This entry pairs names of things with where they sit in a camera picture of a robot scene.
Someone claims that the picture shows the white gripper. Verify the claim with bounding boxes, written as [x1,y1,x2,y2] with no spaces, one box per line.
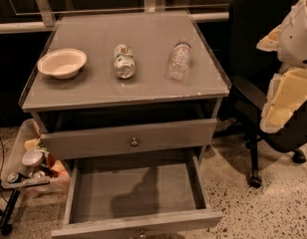
[260,67,307,133]

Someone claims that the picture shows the grey drawer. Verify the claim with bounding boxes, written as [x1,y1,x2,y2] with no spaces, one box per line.
[42,119,217,159]
[52,148,223,239]

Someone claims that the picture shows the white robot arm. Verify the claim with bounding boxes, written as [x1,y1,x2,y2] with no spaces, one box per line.
[256,0,307,133]

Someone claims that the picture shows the grey drawer cabinet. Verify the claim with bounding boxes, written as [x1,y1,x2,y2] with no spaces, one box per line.
[18,11,232,171]

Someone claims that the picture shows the grey top drawer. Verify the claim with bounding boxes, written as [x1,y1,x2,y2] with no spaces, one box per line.
[42,119,217,159]

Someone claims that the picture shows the black office chair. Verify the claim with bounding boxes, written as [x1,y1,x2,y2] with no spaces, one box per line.
[218,0,307,188]

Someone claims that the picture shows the clear plastic water bottle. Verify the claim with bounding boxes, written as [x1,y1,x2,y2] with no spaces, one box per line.
[165,41,191,82]

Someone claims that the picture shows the green soda can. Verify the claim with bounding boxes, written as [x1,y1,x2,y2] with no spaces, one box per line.
[114,44,136,80]

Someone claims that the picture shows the white paper bowl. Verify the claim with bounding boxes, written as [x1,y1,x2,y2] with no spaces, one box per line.
[37,49,87,80]

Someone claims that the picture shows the metal railing bar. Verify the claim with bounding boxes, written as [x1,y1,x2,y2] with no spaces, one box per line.
[0,10,229,34]

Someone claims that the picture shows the silver can in bin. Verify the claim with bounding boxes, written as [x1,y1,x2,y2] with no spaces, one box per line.
[22,148,44,167]

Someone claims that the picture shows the black folding stand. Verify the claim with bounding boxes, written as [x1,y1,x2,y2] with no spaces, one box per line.
[0,189,20,236]

